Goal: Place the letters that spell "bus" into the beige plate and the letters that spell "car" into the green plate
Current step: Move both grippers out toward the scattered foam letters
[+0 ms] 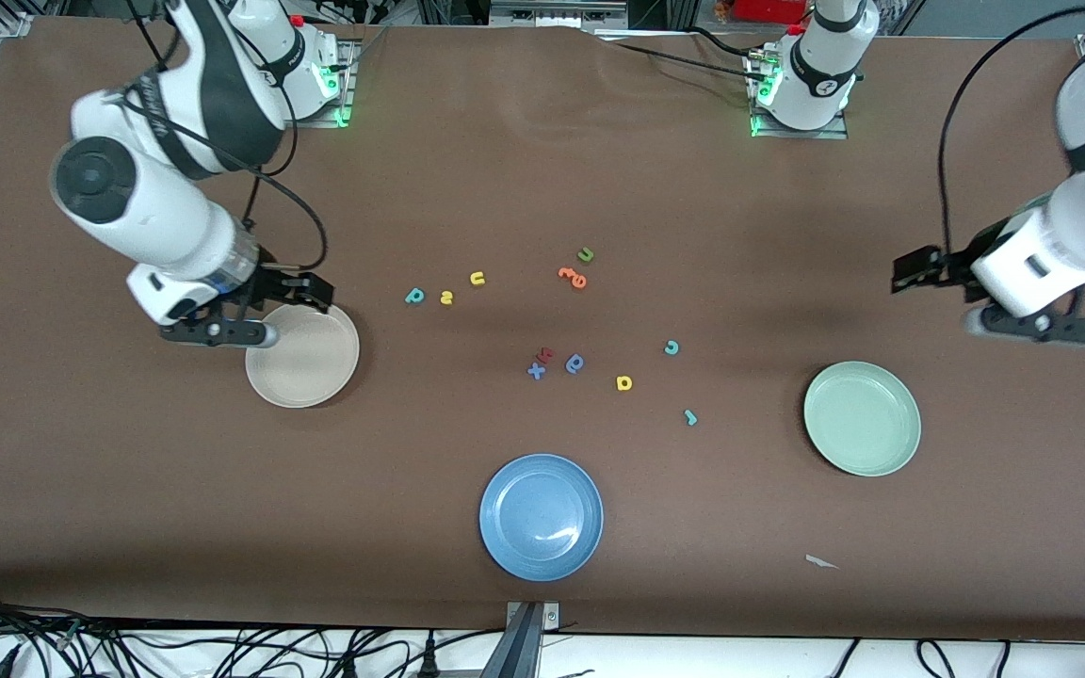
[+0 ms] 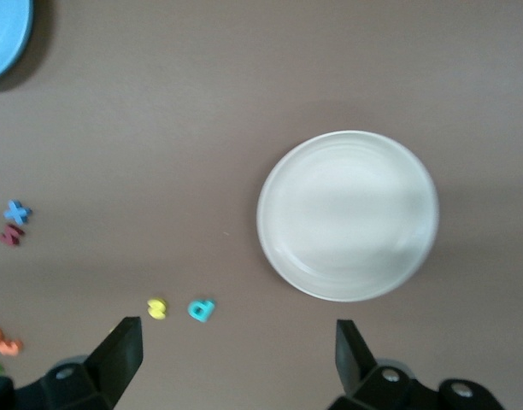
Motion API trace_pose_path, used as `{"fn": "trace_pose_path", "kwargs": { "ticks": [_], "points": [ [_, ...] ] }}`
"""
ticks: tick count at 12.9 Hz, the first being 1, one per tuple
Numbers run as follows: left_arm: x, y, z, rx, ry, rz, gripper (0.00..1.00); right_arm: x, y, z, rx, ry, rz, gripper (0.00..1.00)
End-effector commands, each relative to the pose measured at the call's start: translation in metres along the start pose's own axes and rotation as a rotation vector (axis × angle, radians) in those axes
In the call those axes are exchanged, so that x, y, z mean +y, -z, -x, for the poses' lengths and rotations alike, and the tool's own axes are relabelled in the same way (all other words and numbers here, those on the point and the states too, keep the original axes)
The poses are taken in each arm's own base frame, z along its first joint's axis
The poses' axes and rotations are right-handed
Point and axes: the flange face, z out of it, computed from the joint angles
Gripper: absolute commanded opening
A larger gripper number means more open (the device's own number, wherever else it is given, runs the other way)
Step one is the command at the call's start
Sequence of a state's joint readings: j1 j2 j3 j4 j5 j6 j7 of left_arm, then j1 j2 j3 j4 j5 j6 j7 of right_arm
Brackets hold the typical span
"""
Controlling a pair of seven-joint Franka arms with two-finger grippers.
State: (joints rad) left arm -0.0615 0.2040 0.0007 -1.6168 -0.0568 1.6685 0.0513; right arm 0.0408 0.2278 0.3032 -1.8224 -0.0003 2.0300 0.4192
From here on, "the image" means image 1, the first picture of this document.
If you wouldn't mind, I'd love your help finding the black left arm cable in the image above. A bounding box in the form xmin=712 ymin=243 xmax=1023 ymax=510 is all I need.
xmin=938 ymin=5 xmax=1085 ymax=260

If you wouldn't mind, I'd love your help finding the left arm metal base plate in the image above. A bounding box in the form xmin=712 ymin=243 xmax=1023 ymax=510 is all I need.
xmin=748 ymin=47 xmax=850 ymax=140

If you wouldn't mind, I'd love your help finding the grey metal table bracket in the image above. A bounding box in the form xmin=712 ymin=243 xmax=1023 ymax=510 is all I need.
xmin=481 ymin=601 xmax=562 ymax=678

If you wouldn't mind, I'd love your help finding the red box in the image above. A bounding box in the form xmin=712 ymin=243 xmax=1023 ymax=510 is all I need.
xmin=736 ymin=0 xmax=807 ymax=24

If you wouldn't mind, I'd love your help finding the beige brown plate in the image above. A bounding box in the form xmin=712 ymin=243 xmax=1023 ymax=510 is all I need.
xmin=244 ymin=303 xmax=361 ymax=410

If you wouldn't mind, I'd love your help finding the black table cable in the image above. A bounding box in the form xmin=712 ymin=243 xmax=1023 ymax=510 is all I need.
xmin=688 ymin=26 xmax=774 ymax=59
xmin=599 ymin=38 xmax=760 ymax=76

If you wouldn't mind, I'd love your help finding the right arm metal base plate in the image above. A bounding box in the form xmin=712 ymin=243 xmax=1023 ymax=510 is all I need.
xmin=279 ymin=38 xmax=361 ymax=129

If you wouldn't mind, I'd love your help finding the blue plate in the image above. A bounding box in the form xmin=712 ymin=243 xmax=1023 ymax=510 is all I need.
xmin=478 ymin=453 xmax=605 ymax=583

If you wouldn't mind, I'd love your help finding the grey metal frame block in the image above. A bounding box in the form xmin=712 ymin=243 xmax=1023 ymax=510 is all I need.
xmin=491 ymin=0 xmax=628 ymax=29

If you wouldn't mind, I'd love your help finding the light green plate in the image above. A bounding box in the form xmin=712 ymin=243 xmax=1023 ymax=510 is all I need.
xmin=802 ymin=361 xmax=922 ymax=478

